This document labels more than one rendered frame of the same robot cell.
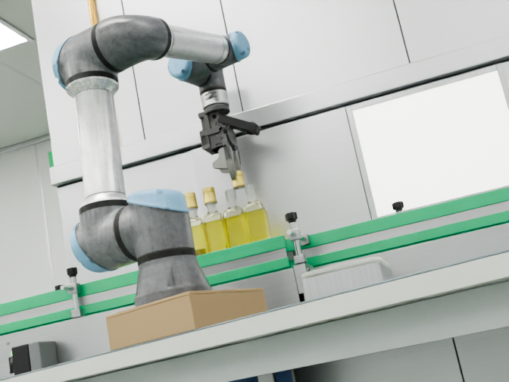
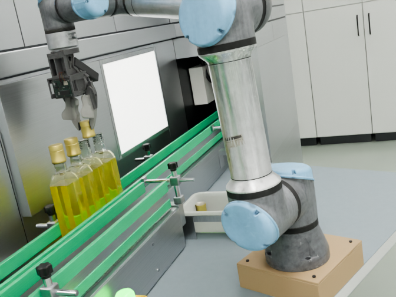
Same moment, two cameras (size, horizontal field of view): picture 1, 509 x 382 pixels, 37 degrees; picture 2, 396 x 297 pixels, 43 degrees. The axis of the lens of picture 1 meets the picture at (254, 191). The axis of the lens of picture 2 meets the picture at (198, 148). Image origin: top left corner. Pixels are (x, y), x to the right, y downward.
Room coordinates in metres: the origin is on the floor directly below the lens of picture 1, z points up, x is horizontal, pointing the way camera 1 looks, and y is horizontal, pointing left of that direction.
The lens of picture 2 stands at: (1.48, 1.30, 1.39)
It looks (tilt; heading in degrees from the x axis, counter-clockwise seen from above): 14 degrees down; 279
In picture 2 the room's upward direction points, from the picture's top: 10 degrees counter-clockwise
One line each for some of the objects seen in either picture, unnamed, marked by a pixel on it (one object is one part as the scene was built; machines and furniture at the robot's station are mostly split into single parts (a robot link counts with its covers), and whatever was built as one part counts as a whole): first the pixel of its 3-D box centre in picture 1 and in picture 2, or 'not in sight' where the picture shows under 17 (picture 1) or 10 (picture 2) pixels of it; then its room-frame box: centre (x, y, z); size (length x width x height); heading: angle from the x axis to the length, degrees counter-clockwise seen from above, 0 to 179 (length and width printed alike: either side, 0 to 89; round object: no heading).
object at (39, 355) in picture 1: (35, 361); not in sight; (1.91, 0.63, 0.79); 0.08 x 0.08 x 0.08; 76
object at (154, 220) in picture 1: (157, 223); (287, 191); (1.47, 0.20, 0.98); 0.13 x 0.12 x 0.14; 60
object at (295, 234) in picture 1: (298, 239); (168, 182); (1.80, -0.08, 0.95); 0.17 x 0.03 x 0.12; 166
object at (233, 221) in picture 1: (240, 245); (95, 194); (1.97, 0.07, 0.99); 0.06 x 0.06 x 0.21; 75
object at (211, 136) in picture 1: (217, 129); (68, 73); (1.97, 0.07, 1.32); 0.09 x 0.08 x 0.12; 75
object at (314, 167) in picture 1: (352, 167); (103, 113); (2.02, -0.28, 1.15); 0.90 x 0.03 x 0.34; 76
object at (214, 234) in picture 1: (219, 250); (85, 203); (1.98, 0.12, 0.99); 0.06 x 0.06 x 0.21; 75
